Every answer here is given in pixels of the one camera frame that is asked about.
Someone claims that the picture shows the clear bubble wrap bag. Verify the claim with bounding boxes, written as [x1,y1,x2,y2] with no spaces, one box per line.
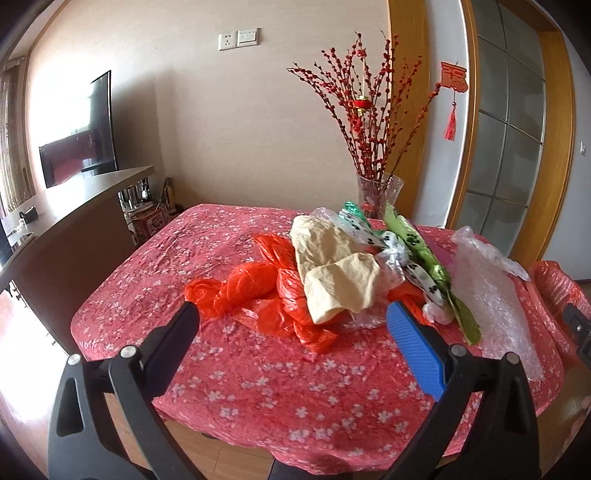
[451,226,544,381]

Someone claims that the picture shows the green paw print bag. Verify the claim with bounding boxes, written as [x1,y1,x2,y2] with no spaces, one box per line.
[384,203,482,345]

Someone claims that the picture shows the red plastic bag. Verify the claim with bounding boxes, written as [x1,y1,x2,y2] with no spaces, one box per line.
[184,234,426,353]

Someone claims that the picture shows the clear thin plastic bag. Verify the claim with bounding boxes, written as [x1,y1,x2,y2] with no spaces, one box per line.
[304,207,410,325]

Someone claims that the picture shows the purple plastic bag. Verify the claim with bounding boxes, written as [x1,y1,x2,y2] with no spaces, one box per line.
[422,233,455,269]

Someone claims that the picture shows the frosted glass door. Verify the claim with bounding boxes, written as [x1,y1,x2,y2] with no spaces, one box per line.
[447,1,576,267]

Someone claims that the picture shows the wooden tv cabinet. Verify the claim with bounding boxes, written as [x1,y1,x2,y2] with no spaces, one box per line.
[1,165,154,354]

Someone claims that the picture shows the white paw print bag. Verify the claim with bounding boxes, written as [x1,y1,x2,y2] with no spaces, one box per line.
[338,209,455,325]

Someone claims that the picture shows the red box on shelf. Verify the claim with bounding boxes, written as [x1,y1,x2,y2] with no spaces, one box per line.
[131,207,168,243]

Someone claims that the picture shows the beige plastic bag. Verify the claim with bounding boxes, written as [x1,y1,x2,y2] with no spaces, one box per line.
[290,215,381,325]

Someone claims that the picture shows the glass vase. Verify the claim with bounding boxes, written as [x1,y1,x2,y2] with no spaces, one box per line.
[356,173,405,219]

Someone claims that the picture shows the television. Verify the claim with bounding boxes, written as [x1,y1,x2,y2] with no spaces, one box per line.
[38,70,118,188]

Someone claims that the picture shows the small red lantern ornament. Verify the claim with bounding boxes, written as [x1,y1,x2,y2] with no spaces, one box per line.
[353,96,372,112]

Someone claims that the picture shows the red berry branches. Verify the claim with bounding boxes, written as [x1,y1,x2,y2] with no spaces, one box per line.
[287,32,442,183]

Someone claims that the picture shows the red knot wall ornament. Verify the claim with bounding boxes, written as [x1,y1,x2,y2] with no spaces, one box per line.
[441,61,469,141]

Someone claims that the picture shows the white wall switch plate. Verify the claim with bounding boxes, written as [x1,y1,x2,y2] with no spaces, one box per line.
[217,28,259,51]

